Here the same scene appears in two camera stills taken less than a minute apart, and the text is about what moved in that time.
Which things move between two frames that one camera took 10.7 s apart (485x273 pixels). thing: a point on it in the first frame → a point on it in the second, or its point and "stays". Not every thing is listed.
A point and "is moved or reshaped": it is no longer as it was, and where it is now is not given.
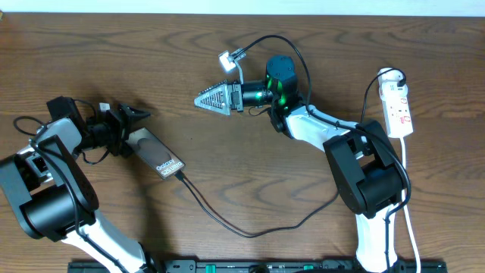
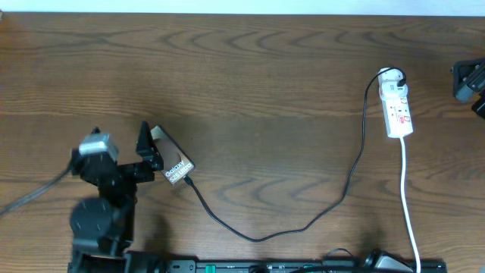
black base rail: x=258 y=266 stays
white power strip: x=395 y=104 stays
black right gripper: x=236 y=104 → x=463 y=91
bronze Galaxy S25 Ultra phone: x=155 y=153 is moved or reshaped
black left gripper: x=120 y=128 → x=149 y=150
